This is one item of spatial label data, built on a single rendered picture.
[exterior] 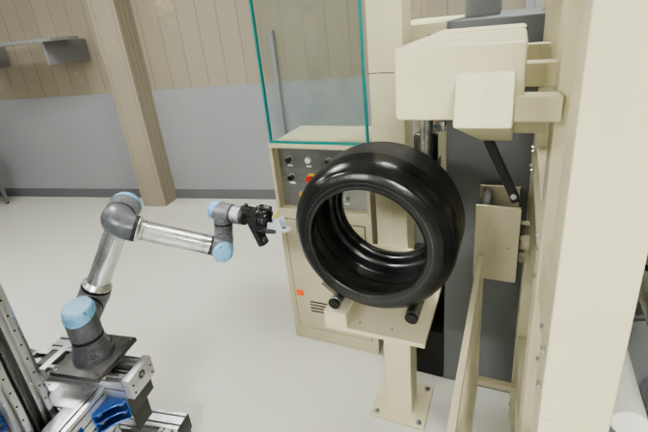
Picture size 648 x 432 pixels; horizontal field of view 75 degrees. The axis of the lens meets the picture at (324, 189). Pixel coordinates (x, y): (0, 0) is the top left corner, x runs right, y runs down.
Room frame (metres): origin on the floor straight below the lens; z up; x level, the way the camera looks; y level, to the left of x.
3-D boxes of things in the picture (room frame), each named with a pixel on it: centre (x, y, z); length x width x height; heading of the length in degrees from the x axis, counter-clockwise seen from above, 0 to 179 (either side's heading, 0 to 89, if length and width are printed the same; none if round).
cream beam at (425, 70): (1.12, -0.41, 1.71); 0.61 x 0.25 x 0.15; 154
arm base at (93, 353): (1.34, 0.97, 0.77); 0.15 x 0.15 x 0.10
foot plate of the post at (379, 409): (1.60, -0.29, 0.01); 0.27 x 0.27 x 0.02; 64
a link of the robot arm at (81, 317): (1.35, 0.97, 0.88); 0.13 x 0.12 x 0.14; 10
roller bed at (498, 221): (1.39, -0.63, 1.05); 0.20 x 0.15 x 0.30; 154
